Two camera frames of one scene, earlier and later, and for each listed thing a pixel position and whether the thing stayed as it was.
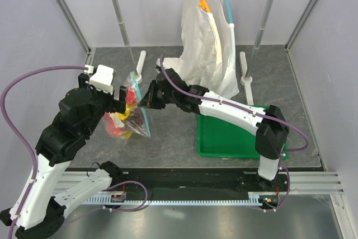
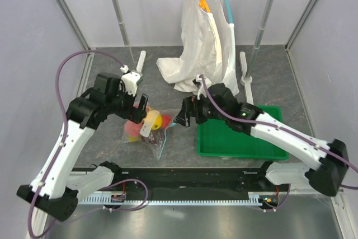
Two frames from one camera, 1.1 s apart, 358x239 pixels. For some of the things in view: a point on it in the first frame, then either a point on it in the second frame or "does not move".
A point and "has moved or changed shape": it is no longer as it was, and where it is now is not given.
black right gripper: (149, 99) → (192, 104)
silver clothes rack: (246, 65) does not move
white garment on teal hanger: (227, 85) does not move
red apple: (131, 97) has moved or changed shape
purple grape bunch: (136, 115) has moved or changed shape
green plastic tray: (222, 137) does not move
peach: (114, 126) → (132, 129)
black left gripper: (119, 105) → (133, 113)
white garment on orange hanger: (201, 60) does not move
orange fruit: (125, 116) has moved or changed shape
